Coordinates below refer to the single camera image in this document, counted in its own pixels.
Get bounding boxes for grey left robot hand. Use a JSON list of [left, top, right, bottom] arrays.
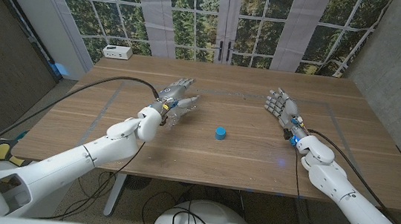
[[148, 73, 203, 126]]

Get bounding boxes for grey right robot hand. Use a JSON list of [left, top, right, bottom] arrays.
[[260, 85, 315, 139]]

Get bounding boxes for blue bottle cap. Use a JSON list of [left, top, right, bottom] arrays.
[[214, 125, 227, 142]]

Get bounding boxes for white power strip box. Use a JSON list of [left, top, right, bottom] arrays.
[[102, 44, 134, 62]]

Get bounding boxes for black round floor foot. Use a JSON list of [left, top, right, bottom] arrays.
[[123, 174, 152, 193]]

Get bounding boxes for white table leg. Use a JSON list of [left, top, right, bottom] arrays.
[[102, 171, 128, 219]]

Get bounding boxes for grey table leg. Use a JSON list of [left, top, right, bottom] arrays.
[[293, 198, 317, 224]]

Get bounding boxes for small blue object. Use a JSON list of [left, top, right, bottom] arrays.
[[50, 62, 71, 76]]

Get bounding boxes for white robot torso base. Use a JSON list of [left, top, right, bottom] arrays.
[[151, 195, 261, 224]]

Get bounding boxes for thin black right arm wire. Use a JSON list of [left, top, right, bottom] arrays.
[[285, 145, 401, 224]]

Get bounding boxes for thin black arm wire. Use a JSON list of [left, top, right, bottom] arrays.
[[285, 145, 401, 224], [35, 131, 146, 224]]

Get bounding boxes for thin black left arm wire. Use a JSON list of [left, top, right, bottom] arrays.
[[35, 131, 146, 224]]

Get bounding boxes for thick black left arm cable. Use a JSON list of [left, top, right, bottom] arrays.
[[0, 62, 162, 182]]

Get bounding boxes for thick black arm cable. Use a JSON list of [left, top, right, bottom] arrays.
[[0, 62, 162, 182], [297, 128, 401, 224]]

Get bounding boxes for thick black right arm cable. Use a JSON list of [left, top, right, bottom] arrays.
[[297, 128, 401, 224]]

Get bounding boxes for black floor cable loops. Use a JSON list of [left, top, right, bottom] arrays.
[[61, 166, 117, 224]]

